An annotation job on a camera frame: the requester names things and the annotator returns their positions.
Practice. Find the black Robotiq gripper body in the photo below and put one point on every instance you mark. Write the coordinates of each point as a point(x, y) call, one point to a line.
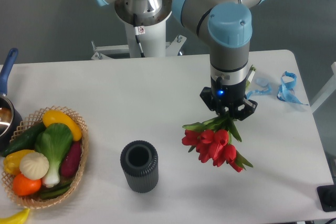
point(227, 96)

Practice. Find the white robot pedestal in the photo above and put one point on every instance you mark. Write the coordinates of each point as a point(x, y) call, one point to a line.
point(145, 27)

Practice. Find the purple sweet potato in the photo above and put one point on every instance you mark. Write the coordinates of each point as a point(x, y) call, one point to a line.
point(71, 162)

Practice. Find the dark grey ribbed vase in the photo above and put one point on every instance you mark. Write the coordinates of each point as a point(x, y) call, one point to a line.
point(140, 163)

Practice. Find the blue handled saucepan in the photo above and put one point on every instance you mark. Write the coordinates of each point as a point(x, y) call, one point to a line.
point(10, 117)

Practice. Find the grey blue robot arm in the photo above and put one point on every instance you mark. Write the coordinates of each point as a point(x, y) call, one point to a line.
point(224, 25)

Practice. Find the dark green bean pods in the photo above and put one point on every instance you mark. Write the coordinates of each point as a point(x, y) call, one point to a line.
point(51, 193)

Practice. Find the yellow banana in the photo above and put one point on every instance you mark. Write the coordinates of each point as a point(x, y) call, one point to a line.
point(18, 218)

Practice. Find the white steamed bun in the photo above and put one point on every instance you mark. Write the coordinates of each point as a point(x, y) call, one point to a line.
point(34, 165)

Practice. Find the black device at edge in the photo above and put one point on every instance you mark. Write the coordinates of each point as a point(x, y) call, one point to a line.
point(327, 197)

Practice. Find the orange tangerine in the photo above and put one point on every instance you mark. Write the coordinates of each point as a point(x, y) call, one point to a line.
point(23, 186)

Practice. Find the blue ribbon strip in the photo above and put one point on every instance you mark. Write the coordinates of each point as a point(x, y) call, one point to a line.
point(266, 88)

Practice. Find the green bok choy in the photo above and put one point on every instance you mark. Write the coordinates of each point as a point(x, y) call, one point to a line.
point(54, 143)

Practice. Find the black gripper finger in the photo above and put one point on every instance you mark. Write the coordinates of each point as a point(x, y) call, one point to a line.
point(242, 109)
point(211, 100)

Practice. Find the yellow bell pepper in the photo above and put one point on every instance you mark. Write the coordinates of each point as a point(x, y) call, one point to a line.
point(12, 161)

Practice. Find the white frame at right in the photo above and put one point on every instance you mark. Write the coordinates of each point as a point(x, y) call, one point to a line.
point(324, 92)

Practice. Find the blue ribbon loop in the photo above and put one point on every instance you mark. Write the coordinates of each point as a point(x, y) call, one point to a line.
point(286, 89)

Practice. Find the green cucumber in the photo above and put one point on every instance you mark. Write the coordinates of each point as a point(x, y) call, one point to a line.
point(24, 141)

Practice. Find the red tulip bouquet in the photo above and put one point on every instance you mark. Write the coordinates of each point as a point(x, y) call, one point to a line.
point(212, 140)

